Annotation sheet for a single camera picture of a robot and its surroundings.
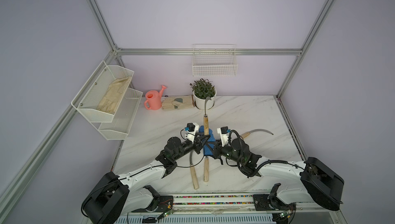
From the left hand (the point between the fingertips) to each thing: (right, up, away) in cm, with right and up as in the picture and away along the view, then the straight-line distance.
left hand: (207, 135), depth 76 cm
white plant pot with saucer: (-4, +18, +36) cm, 40 cm away
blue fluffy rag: (+1, -5, 0) cm, 5 cm away
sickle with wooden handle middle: (0, -20, +8) cm, 21 cm away
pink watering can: (-37, +20, +31) cm, 53 cm away
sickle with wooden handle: (-7, -22, +6) cm, 24 cm away
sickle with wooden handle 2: (-1, +7, -6) cm, 9 cm away
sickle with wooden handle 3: (+27, -2, +22) cm, 35 cm away
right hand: (0, -5, +4) cm, 6 cm away
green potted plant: (-2, +28, +25) cm, 37 cm away
